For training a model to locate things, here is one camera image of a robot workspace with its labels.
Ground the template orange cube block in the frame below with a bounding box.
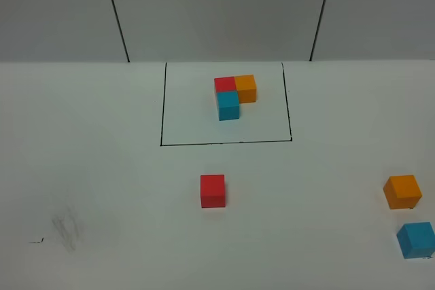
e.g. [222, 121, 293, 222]
[234, 75, 257, 103]

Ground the template blue cube block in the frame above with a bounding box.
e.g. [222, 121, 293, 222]
[216, 91, 240, 121]

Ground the template red cube block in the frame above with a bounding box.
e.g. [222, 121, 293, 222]
[214, 77, 239, 105]

